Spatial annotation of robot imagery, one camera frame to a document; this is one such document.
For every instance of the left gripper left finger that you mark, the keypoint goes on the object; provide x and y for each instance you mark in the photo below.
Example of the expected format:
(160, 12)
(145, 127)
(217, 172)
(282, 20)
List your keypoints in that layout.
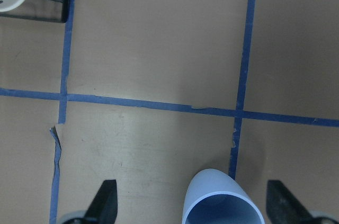
(103, 208)

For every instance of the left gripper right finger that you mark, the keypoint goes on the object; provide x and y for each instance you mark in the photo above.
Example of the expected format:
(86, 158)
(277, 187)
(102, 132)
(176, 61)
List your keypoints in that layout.
(283, 207)

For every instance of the blue plastic cup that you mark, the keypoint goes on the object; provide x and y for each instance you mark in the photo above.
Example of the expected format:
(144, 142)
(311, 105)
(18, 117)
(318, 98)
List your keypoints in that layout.
(214, 197)

